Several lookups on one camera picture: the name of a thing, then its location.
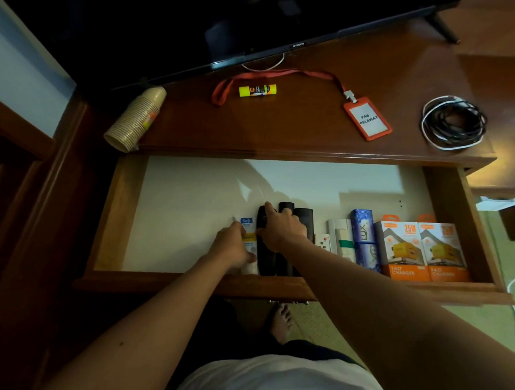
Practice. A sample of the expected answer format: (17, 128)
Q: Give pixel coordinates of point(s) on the stack of paper cups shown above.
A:
(135, 119)

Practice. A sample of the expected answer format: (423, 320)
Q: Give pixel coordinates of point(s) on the person's dark trousers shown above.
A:
(308, 349)

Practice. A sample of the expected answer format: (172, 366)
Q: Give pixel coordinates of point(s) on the black handheld device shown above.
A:
(265, 261)

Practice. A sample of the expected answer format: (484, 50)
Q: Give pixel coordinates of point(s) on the black remote control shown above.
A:
(305, 218)

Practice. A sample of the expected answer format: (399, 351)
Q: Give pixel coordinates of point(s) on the person's right hand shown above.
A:
(285, 232)

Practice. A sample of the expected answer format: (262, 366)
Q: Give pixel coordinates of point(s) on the low wooden side desk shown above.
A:
(513, 145)

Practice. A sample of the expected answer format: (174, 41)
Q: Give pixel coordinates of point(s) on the white and yellow cream tube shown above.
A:
(248, 232)

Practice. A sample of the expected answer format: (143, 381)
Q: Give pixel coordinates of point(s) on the wooden drawer with white bottom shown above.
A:
(189, 205)

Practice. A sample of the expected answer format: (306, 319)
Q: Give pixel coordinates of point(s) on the person's bare foot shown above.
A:
(281, 322)

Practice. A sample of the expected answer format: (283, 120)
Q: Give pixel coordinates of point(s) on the person's right forearm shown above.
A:
(419, 330)

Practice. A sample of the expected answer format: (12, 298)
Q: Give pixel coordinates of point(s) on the blue soap packet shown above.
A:
(362, 226)
(367, 258)

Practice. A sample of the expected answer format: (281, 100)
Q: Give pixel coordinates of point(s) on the yellow glue stick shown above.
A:
(257, 90)

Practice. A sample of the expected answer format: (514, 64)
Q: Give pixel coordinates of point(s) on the person's white shirt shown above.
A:
(271, 381)

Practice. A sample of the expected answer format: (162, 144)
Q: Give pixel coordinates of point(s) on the person's left hand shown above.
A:
(232, 250)

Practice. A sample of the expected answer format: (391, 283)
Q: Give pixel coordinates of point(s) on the black flat television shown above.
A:
(188, 24)

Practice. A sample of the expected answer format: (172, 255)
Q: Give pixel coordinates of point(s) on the orange and white charger box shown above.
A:
(443, 249)
(400, 250)

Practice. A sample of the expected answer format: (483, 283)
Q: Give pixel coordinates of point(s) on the white remote control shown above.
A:
(324, 243)

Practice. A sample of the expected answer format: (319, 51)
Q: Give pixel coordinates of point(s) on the person's left forearm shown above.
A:
(127, 337)

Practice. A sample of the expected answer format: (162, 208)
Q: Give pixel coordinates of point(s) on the white box with green stripe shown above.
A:
(344, 240)

